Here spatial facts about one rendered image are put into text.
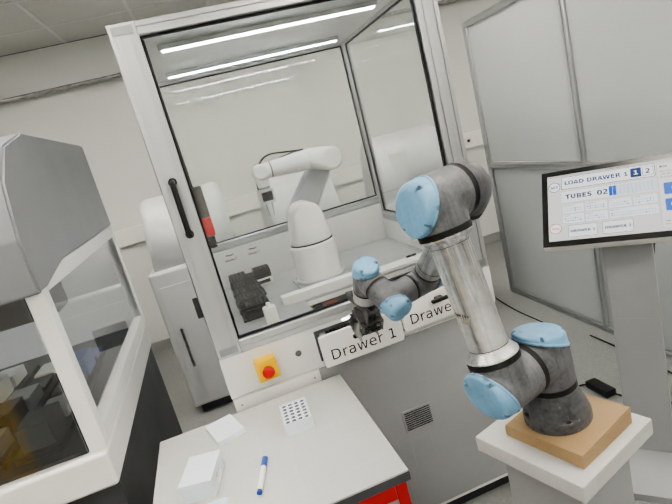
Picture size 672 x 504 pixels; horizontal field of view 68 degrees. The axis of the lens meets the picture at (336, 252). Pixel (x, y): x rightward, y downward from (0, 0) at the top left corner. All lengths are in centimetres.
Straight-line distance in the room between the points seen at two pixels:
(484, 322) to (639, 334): 120
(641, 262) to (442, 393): 86
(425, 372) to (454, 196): 103
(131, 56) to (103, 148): 328
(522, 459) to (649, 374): 110
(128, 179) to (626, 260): 397
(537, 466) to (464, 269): 47
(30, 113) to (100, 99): 57
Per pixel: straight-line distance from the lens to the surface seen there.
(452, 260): 104
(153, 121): 160
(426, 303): 182
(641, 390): 233
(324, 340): 167
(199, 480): 143
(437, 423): 204
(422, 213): 99
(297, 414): 156
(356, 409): 156
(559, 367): 121
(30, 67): 506
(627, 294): 215
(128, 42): 164
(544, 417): 127
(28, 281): 142
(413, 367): 190
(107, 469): 158
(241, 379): 174
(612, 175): 207
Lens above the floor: 156
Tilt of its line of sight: 13 degrees down
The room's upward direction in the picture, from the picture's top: 15 degrees counter-clockwise
